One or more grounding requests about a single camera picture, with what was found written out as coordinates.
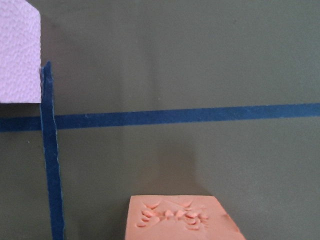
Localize orange foam block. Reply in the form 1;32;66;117
125;195;245;240

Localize pink foam block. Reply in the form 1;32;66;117
0;0;41;104

